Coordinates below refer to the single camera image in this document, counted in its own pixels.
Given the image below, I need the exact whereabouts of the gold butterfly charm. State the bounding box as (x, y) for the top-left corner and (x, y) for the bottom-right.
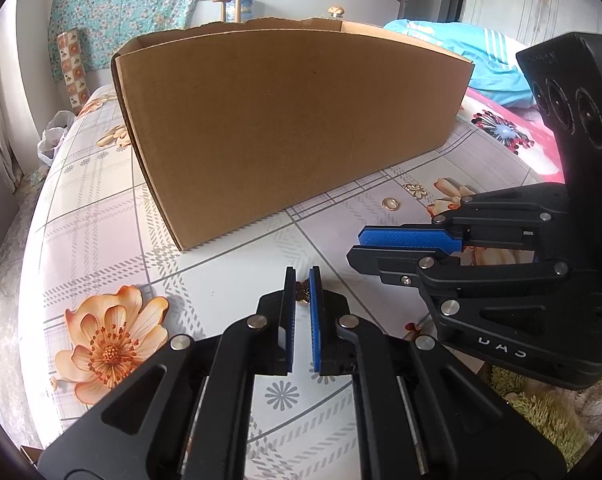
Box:
(295, 280), (311, 304)

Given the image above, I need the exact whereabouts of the green fuzzy slipper bow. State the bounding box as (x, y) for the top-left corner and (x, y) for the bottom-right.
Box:
(487, 366), (589, 469)

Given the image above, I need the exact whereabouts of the pink floral quilt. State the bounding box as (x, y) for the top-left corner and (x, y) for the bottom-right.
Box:
(459, 88), (564, 183)

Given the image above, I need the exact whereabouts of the floral grey bed sheet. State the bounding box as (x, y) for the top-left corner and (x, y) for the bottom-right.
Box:
(16, 83), (564, 480)

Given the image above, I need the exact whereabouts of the brown cardboard box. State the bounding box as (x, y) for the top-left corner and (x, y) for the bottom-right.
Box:
(110, 18), (473, 250)

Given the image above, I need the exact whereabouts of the small mushroom figurine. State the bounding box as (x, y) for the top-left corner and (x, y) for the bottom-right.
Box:
(327, 6), (344, 18)

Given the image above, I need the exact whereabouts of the wooden chair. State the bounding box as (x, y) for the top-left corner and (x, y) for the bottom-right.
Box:
(212, 0), (253, 23)

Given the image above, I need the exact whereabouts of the white plastic bag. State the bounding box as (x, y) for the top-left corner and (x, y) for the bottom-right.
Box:
(36, 110), (76, 167)

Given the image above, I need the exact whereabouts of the grey window curtain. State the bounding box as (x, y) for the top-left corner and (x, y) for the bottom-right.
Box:
(0, 19), (28, 194)

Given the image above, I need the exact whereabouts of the orange patterned tall box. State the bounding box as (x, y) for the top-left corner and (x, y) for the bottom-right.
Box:
(57, 28), (90, 115)

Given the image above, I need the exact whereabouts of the teal floral wall cloth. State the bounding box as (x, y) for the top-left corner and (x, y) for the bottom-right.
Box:
(47, 0), (205, 81)

